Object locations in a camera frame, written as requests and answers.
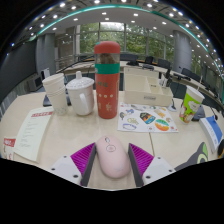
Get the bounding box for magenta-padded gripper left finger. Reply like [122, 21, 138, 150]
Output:
[49, 142, 98, 188]

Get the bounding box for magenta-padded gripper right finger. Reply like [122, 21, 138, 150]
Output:
[127, 142, 177, 188]

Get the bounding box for pink computer mouse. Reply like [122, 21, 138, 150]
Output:
[95, 134, 132, 180]

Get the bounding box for cat-shaped grey green mouse pad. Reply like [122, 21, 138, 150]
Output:
[173, 141, 209, 172]

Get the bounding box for colourful sticker sheet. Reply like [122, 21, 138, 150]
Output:
[117, 101, 179, 134]

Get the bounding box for white leaflet red header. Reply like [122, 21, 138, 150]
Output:
[13, 106, 55, 163]

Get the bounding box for red and white brochure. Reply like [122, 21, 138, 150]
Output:
[2, 135, 18, 161]

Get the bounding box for blue and white book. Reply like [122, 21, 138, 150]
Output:
[198, 115, 224, 154]

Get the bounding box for green printed paper cup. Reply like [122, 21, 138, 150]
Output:
[178, 79, 206, 125]

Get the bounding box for white lidded mug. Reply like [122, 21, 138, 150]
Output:
[65, 70, 96, 117]

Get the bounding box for white cardboard box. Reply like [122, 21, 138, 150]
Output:
[123, 66, 174, 108]

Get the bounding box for stack of white paper cups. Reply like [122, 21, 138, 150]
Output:
[41, 72, 69, 116]

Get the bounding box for red drink bottle green band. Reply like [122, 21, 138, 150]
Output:
[93, 40, 122, 120]

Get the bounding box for curved wooden conference desk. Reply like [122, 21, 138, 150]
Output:
[63, 59, 224, 101]

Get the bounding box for group of dark office chairs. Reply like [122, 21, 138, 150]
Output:
[76, 53, 224, 111]

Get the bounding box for group of ceiling lights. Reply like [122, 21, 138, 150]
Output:
[9, 0, 224, 81]

